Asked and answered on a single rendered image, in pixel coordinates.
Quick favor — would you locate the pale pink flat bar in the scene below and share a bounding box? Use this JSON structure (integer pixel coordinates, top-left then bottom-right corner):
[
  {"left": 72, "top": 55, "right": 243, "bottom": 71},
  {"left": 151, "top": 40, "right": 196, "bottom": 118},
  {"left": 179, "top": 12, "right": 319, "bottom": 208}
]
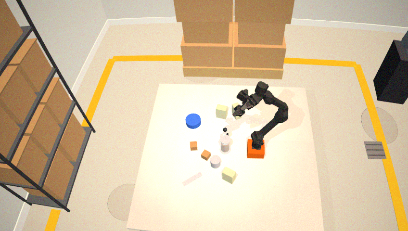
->
[{"left": 183, "top": 172, "right": 202, "bottom": 186}]

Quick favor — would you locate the blue short cylinder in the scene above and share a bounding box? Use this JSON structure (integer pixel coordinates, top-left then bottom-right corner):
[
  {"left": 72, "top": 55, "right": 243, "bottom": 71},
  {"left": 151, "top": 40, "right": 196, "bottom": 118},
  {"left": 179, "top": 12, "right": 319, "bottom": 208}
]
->
[{"left": 185, "top": 113, "right": 201, "bottom": 129}]

